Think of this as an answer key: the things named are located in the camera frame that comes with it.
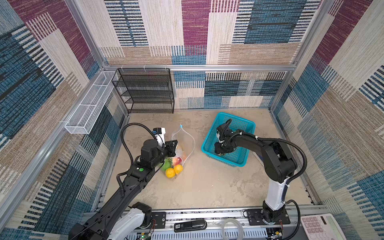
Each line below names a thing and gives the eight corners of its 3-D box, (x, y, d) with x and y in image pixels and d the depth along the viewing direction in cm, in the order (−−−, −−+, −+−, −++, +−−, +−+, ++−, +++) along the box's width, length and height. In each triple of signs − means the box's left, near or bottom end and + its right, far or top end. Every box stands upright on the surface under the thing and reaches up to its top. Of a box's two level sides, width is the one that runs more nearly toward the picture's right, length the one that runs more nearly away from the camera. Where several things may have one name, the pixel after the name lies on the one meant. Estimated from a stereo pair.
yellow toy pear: (166, 177, 87) (165, 175, 84) (167, 170, 90) (166, 167, 87) (174, 177, 87) (174, 175, 84) (175, 170, 90) (174, 167, 87)
